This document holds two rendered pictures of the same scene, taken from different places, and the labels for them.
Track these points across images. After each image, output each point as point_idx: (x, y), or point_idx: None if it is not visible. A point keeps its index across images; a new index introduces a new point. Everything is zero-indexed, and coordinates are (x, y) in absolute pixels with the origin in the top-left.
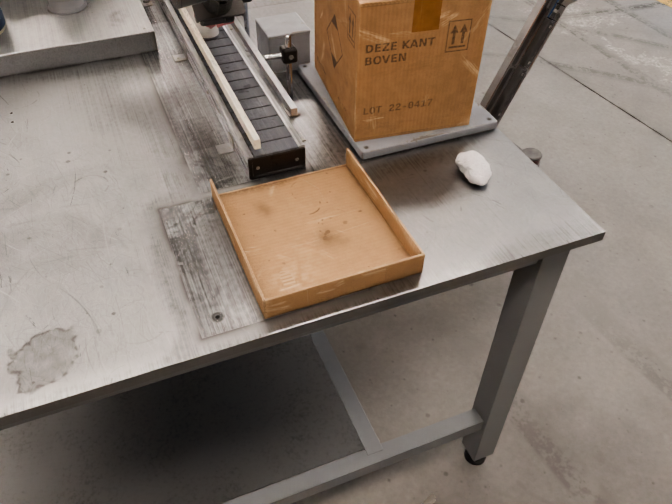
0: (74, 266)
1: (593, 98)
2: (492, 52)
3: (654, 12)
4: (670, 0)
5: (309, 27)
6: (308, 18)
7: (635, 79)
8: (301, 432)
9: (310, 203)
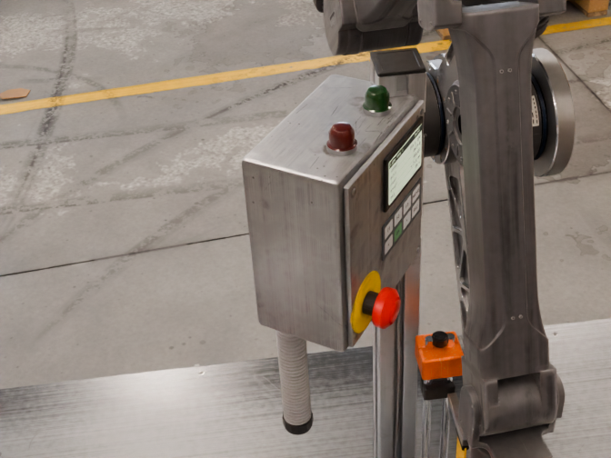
0: None
1: (239, 243)
2: (65, 302)
3: (69, 121)
4: (50, 98)
5: (599, 414)
6: (563, 411)
7: (215, 194)
8: None
9: None
